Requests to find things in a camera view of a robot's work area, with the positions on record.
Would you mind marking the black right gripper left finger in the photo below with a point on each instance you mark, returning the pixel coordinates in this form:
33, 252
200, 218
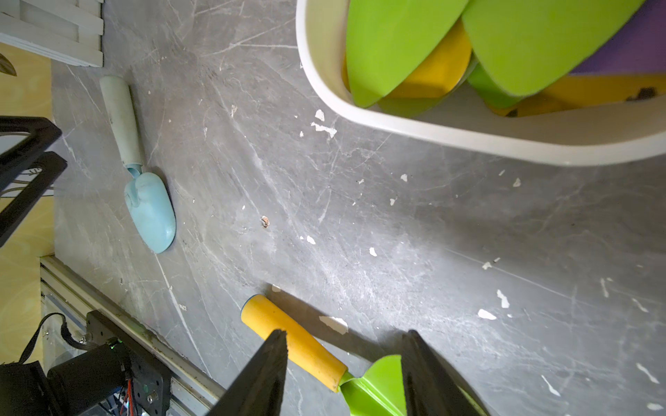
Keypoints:
259, 388

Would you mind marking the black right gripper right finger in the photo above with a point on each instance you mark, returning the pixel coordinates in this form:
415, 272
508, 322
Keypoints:
429, 389

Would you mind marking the light blue shovel pale handle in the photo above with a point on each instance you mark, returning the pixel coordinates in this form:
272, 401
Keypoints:
146, 196

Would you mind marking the light green trowel wooden handle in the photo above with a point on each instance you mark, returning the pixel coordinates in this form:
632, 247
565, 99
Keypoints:
412, 107

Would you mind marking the green leaf shovel yellow handle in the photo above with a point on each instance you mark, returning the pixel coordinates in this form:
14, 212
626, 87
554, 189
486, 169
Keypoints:
489, 91

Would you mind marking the yellow square shovel yellow handle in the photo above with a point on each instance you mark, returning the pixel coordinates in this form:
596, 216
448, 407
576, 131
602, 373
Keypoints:
579, 92

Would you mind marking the purple shovel pink handle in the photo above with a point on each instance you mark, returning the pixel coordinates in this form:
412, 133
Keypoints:
637, 49

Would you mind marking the white plastic storage box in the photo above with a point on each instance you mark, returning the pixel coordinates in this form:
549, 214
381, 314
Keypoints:
596, 136

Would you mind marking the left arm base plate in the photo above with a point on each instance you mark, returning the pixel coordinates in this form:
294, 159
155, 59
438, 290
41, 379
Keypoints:
151, 378

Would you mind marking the left circuit board with wires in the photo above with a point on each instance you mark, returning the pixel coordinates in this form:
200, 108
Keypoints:
121, 402

